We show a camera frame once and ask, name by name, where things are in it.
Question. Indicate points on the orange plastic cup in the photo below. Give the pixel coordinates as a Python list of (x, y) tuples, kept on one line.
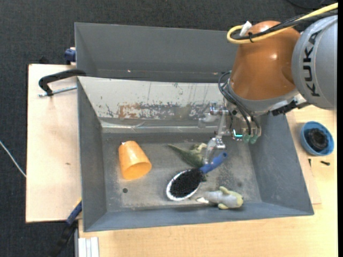
[(134, 159)]

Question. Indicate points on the small black screw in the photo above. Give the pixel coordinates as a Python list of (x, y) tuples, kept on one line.
[(326, 163)]

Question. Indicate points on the green toy lizard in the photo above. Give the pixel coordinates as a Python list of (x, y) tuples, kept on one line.
[(191, 156)]

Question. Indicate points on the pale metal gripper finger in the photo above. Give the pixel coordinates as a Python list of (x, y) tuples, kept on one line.
[(211, 149), (205, 119)]

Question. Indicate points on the grey metal bin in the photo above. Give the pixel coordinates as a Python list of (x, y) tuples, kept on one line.
[(150, 202)]

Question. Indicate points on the grey and yellow toy animal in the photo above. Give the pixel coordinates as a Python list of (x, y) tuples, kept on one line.
[(225, 199)]

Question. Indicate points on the pale wood board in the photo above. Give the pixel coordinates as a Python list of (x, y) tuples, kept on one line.
[(51, 143)]

